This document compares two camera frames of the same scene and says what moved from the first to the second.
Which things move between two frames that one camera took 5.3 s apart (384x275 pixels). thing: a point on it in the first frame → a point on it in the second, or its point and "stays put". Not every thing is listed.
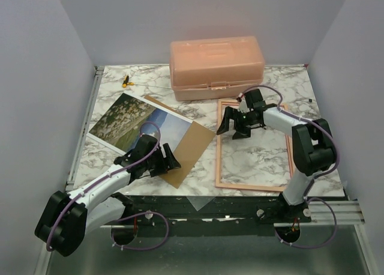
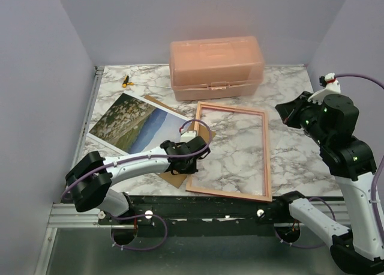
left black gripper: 171,163 → 192,169
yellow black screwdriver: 126,83 stays put
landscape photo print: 122,123 stays put
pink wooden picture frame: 222,104 → 207,105
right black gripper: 230,113 → 288,111
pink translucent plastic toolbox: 214,68 stays put
